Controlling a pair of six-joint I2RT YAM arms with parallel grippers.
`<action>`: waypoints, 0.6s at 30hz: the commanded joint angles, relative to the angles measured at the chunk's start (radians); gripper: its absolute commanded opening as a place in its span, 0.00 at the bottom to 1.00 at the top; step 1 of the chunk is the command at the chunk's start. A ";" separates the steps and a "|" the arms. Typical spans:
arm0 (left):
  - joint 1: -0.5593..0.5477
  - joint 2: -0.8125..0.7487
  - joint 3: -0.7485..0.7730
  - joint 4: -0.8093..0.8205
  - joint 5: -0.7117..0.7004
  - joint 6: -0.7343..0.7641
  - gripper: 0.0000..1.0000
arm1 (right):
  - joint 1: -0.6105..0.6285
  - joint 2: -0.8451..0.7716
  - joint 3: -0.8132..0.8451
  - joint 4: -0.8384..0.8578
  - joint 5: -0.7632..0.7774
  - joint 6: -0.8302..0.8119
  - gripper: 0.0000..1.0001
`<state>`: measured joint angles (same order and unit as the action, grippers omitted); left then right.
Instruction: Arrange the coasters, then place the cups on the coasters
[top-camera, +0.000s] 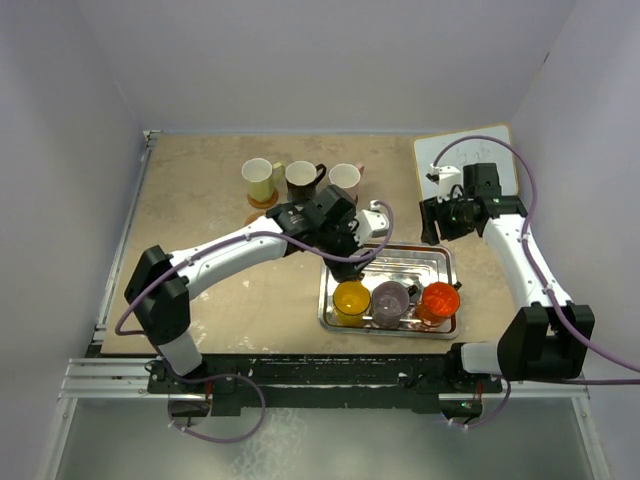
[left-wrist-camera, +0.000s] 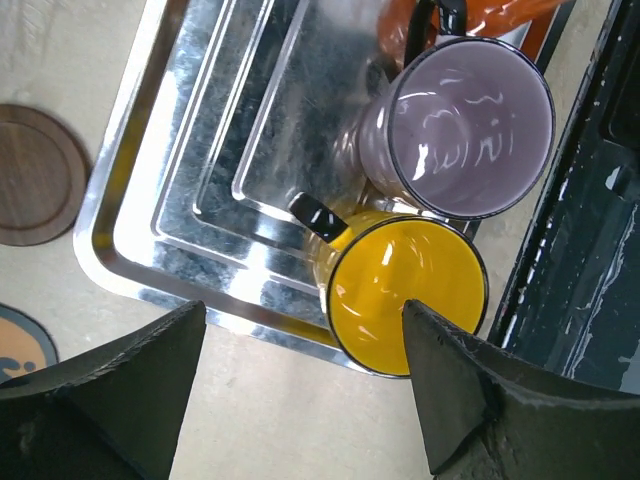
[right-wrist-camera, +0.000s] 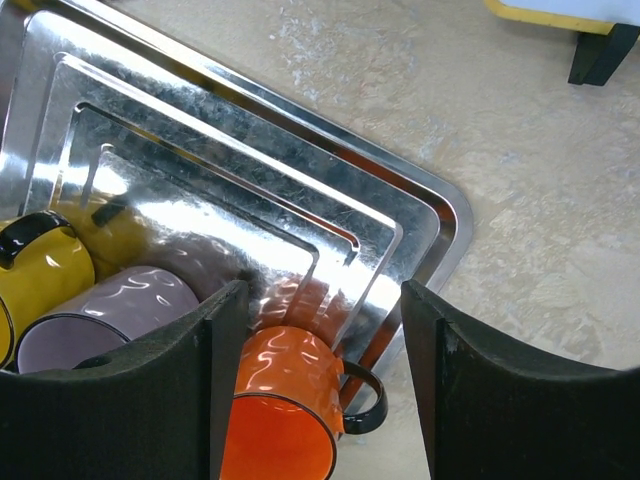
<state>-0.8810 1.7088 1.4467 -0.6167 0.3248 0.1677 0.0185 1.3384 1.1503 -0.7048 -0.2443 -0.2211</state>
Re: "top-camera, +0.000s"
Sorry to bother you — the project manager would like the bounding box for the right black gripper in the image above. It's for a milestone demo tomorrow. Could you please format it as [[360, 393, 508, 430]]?
[[420, 189, 475, 245]]

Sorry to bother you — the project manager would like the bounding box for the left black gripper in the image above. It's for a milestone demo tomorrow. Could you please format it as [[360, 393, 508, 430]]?
[[315, 212, 374, 282]]

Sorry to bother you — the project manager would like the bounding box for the yellow translucent cup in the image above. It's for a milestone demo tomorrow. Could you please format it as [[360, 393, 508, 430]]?
[[332, 281, 371, 327]]

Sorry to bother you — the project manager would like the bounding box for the purple translucent cup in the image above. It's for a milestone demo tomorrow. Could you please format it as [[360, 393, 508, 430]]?
[[371, 281, 419, 330]]

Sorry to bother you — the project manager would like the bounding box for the pink mug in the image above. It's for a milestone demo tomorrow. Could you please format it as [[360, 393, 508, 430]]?
[[328, 163, 365, 203]]

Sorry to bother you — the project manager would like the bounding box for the light brown wooden coaster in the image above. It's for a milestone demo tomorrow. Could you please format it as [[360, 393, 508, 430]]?
[[247, 190, 279, 210]]

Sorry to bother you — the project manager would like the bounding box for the black mug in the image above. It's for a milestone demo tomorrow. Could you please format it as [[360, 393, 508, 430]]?
[[285, 161, 327, 201]]

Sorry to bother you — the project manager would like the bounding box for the orange-brown wooden coaster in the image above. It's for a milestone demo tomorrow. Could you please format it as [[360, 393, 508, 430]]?
[[244, 211, 265, 227]]

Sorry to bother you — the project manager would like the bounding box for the yellow-green mug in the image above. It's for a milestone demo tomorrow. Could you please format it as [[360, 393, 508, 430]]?
[[241, 158, 285, 203]]

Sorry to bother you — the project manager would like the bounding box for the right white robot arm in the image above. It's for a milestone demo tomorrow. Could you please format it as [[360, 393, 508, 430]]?
[[420, 163, 595, 391]]

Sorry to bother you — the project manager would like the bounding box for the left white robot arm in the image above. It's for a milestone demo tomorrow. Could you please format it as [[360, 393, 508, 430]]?
[[124, 186, 391, 392]]

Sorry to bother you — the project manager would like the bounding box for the orange translucent cup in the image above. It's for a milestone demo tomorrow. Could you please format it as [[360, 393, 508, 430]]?
[[415, 282, 461, 327]]

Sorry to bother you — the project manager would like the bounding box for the silver metal tray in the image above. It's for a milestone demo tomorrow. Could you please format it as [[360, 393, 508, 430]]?
[[318, 244, 460, 340]]

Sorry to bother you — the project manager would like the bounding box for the white whiteboard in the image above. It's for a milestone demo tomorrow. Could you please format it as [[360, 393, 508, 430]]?
[[413, 123, 519, 200]]

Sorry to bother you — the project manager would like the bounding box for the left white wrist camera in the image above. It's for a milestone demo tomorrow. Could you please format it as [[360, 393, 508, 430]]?
[[353, 200, 393, 246]]

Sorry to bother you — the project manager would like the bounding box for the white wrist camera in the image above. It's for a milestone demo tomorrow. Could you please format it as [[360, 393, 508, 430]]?
[[353, 200, 393, 246], [426, 164, 464, 203]]

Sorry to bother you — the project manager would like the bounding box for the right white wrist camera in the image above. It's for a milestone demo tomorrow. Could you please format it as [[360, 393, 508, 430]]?
[[426, 164, 464, 203]]

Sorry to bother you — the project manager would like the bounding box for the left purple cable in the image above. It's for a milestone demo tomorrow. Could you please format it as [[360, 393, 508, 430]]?
[[114, 200, 395, 444]]

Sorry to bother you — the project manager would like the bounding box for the purple cable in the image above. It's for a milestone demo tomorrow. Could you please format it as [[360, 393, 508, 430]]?
[[433, 135, 640, 430], [114, 200, 395, 444]]

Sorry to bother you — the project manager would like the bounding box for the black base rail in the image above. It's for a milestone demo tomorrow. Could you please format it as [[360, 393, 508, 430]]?
[[142, 352, 503, 417]]

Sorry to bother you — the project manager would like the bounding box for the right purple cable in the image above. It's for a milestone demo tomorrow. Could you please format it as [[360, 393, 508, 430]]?
[[433, 135, 640, 430]]

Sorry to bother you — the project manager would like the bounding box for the aluminium frame rail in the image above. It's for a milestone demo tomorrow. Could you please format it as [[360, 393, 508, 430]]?
[[59, 130, 162, 399]]

